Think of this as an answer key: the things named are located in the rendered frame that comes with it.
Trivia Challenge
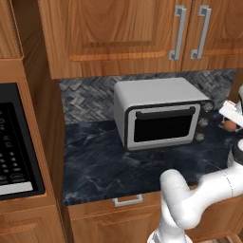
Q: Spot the grey cupboard door handle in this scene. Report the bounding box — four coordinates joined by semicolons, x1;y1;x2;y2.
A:
190;5;213;61
168;5;188;62

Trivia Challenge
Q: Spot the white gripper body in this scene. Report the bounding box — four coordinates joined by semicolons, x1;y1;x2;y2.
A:
218;100;243;128

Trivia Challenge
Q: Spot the narrow wooden cupboard door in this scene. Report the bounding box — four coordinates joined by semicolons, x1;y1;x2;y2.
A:
181;0;243;72

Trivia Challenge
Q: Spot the toaster oven glass door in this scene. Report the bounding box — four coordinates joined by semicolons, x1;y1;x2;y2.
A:
126;103;202;150

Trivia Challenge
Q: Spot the tall wooden oven cabinet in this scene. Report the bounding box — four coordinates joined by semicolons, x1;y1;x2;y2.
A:
0;0;68;243

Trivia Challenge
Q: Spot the wooden drawer front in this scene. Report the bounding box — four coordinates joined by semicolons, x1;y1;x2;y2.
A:
66;190;164;221

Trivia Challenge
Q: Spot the wide wooden cupboard door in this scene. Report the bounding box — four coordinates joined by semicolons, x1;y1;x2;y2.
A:
37;0;192;81

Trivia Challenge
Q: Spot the white toaster oven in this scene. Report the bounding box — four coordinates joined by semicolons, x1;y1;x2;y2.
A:
113;77;215;152

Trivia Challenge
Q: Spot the grey drawer handle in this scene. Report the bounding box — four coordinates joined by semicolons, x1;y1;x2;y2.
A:
112;194;144;208

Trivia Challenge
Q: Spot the black built-in oven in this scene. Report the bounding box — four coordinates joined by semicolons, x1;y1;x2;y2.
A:
0;83;47;202

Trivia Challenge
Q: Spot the black toaster oven door handle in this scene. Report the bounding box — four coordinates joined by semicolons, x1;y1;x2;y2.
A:
135;106;196;121

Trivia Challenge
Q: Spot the wooden lower cupboard front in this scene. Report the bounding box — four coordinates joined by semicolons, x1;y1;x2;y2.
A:
68;196;243;243

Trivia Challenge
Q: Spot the brown onion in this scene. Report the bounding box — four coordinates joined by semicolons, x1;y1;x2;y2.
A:
222;120;238;132

